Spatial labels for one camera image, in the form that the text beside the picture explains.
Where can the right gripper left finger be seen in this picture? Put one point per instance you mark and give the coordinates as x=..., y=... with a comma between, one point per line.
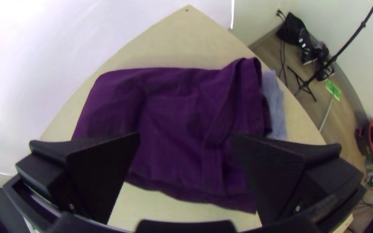
x=92, y=174

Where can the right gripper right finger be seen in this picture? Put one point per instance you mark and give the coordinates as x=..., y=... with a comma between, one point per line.
x=287, y=178

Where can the dark t-shirt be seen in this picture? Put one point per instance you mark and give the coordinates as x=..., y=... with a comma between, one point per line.
x=180, y=123

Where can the black bag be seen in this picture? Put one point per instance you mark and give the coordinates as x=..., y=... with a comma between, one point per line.
x=291, y=29

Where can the black tripod stand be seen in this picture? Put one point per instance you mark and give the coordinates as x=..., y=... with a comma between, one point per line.
x=348, y=40

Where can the light blue garment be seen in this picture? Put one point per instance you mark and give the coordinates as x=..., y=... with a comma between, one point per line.
x=277, y=106

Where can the black white sneaker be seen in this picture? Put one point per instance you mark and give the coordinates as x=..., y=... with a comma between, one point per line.
x=307, y=48
x=325, y=61

